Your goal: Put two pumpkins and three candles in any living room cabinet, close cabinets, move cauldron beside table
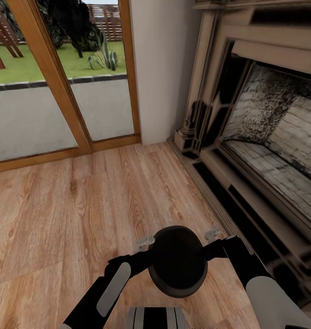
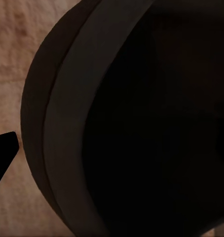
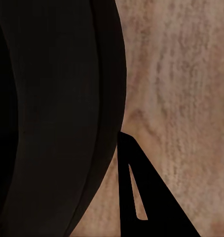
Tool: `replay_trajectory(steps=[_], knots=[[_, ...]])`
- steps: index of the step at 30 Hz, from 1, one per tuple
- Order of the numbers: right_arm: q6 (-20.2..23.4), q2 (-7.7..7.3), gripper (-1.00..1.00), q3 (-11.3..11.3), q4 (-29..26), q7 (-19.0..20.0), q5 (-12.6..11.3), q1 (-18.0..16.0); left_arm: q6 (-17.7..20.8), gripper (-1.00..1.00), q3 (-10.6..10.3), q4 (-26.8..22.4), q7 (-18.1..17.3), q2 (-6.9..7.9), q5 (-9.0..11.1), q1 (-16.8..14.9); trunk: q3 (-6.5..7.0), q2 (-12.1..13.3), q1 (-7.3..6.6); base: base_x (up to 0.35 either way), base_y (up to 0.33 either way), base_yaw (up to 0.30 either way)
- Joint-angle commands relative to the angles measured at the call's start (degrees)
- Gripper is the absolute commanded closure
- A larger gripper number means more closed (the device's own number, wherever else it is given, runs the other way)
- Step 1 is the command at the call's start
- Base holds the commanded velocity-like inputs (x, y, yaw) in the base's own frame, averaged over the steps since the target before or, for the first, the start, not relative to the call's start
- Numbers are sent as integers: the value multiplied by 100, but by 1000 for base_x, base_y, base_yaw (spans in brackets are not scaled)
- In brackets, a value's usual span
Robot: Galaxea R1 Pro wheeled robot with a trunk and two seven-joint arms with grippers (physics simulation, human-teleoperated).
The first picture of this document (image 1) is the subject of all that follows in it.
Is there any cauldron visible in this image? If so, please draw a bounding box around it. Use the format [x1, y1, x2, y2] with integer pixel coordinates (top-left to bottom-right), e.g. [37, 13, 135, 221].
[148, 226, 208, 298]

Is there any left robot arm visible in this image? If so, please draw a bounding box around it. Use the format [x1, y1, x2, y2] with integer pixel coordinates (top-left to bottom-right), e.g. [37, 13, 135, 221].
[58, 236, 164, 329]

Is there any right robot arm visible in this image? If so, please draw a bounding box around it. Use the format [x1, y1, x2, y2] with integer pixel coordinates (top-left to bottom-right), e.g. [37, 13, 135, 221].
[196, 228, 311, 329]

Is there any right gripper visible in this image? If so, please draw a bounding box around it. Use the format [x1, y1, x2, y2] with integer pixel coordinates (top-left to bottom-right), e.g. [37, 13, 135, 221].
[196, 239, 221, 261]

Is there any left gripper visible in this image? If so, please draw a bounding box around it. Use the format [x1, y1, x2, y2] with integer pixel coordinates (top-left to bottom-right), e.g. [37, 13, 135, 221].
[134, 249, 164, 273]

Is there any robot trunk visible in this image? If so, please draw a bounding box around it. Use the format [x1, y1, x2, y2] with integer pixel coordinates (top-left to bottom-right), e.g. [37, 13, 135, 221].
[124, 308, 187, 329]

